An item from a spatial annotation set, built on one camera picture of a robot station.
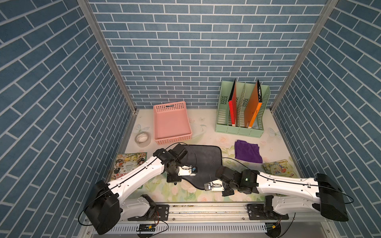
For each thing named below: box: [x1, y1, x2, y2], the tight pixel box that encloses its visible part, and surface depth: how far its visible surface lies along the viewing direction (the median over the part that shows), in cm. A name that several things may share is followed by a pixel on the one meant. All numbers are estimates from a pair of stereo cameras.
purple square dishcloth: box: [234, 139, 263, 164], surface depth 96 cm
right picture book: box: [262, 159, 299, 179], surface depth 91 cm
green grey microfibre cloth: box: [179, 144, 223, 189], surface depth 96 cm
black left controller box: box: [136, 224, 157, 232], surface depth 73 cm
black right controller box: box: [264, 222, 281, 238], surface depth 72 cm
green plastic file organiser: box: [215, 79, 271, 138], surface depth 104 cm
